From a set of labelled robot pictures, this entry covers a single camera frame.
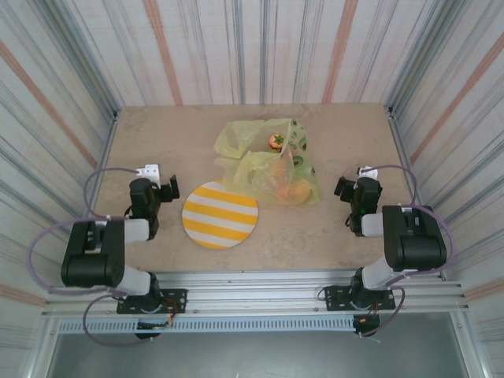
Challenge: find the orange tangerine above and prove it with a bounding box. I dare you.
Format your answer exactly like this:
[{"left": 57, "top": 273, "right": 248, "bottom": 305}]
[{"left": 291, "top": 182, "right": 313, "bottom": 202}]

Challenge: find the yellow plastic bag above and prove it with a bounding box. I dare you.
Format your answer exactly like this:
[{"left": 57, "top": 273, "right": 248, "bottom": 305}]
[{"left": 213, "top": 117, "right": 322, "bottom": 207}]

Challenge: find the yellow white striped plate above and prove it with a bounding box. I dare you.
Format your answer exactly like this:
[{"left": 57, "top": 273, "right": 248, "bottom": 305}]
[{"left": 181, "top": 180, "right": 260, "bottom": 250}]

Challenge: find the black connector block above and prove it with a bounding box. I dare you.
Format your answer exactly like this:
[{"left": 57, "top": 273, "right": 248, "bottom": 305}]
[
  {"left": 352, "top": 314, "right": 381, "bottom": 339},
  {"left": 135, "top": 321, "right": 163, "bottom": 343}
]

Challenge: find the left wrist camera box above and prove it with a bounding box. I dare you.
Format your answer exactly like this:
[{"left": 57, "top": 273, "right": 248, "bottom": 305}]
[{"left": 135, "top": 163, "right": 162, "bottom": 183}]

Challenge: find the aluminium table side rail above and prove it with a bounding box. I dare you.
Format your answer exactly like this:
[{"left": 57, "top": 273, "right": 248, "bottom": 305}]
[
  {"left": 70, "top": 111, "right": 120, "bottom": 284},
  {"left": 387, "top": 106, "right": 447, "bottom": 281}
]

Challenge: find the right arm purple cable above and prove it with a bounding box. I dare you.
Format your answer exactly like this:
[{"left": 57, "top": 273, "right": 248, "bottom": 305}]
[{"left": 360, "top": 163, "right": 458, "bottom": 339}]

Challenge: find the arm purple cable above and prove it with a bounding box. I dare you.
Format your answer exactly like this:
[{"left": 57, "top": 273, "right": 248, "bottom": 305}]
[
  {"left": 360, "top": 163, "right": 458, "bottom": 339},
  {"left": 26, "top": 166, "right": 157, "bottom": 348}
]

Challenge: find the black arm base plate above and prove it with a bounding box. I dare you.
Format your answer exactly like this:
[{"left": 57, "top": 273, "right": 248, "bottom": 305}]
[
  {"left": 324, "top": 285, "right": 396, "bottom": 313},
  {"left": 117, "top": 288, "right": 188, "bottom": 315}
]

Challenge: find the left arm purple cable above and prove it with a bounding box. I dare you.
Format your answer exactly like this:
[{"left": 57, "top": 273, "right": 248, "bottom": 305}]
[{"left": 26, "top": 166, "right": 157, "bottom": 348}]

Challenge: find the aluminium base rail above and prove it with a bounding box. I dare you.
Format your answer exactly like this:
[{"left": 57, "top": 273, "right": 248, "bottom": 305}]
[{"left": 41, "top": 269, "right": 472, "bottom": 321}]

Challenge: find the grey slotted cable duct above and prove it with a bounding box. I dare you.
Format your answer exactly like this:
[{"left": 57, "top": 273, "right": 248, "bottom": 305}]
[{"left": 57, "top": 317, "right": 356, "bottom": 335}]

